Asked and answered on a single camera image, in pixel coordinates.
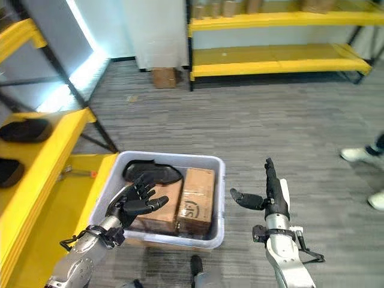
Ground long yellow shelf rack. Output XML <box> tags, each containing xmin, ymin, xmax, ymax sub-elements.
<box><xmin>185</xmin><ymin>0</ymin><xmax>384</xmax><ymax>92</ymax></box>

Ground cardboard box on shelf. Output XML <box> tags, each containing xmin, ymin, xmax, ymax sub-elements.
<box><xmin>301</xmin><ymin>0</ymin><xmax>336</xmax><ymax>13</ymax></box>

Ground white pillar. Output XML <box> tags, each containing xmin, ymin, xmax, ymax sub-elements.
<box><xmin>122</xmin><ymin>0</ymin><xmax>190</xmax><ymax>72</ymax></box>

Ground black sole-shaped part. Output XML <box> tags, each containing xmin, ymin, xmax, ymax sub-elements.
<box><xmin>0</xmin><ymin>158</ymin><xmax>25</xmax><ymax>189</ymax></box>
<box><xmin>0</xmin><ymin>118</ymin><xmax>53</xmax><ymax>143</ymax></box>
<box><xmin>122</xmin><ymin>159</ymin><xmax>184</xmax><ymax>186</ymax></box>

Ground yellow shelf rack with parts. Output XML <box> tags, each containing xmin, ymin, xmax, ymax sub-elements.
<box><xmin>0</xmin><ymin>17</ymin><xmax>121</xmax><ymax>288</ymax></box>

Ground flat brown cardboard box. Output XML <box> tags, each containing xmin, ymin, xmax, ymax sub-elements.
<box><xmin>131</xmin><ymin>181</ymin><xmax>184</xmax><ymax>235</ymax></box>

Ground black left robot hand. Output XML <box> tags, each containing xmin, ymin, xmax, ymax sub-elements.
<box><xmin>119</xmin><ymin>172</ymin><xmax>170</xmax><ymax>229</ymax></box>

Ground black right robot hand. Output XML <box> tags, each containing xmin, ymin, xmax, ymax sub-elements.
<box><xmin>230</xmin><ymin>157</ymin><xmax>291</xmax><ymax>222</ymax></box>

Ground person's foot in white shoe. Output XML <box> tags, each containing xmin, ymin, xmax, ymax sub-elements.
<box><xmin>340</xmin><ymin>130</ymin><xmax>384</xmax><ymax>163</ymax></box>
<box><xmin>367</xmin><ymin>189</ymin><xmax>384</xmax><ymax>211</ymax></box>

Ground robot leg and foot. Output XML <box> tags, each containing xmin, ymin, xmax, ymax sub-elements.
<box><xmin>131</xmin><ymin>254</ymin><xmax>217</xmax><ymax>288</ymax></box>

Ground small cardboard box on floor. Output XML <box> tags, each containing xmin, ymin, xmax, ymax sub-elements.
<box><xmin>152</xmin><ymin>68</ymin><xmax>178</xmax><ymax>89</ymax></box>

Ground brown cardboard box with print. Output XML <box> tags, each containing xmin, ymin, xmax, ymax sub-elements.
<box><xmin>175</xmin><ymin>167</ymin><xmax>216</xmax><ymax>236</ymax></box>

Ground cardboard rolls on shelf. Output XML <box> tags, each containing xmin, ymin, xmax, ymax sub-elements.
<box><xmin>191</xmin><ymin>0</ymin><xmax>263</xmax><ymax>19</ymax></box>

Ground white plastic box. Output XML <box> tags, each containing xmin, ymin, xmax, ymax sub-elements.
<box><xmin>89</xmin><ymin>151</ymin><xmax>226</xmax><ymax>250</ymax></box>

